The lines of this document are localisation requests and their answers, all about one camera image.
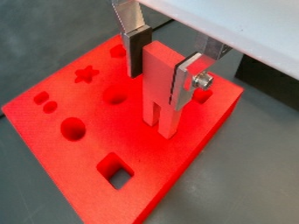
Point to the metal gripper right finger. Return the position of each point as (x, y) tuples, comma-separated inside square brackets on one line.
[(191, 72)]

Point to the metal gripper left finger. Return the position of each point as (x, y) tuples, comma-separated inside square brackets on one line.
[(135, 32)]

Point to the red double-square peg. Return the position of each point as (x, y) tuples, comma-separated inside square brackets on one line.
[(159, 62)]

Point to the red shape-sorting board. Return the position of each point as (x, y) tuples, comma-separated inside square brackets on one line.
[(81, 121)]

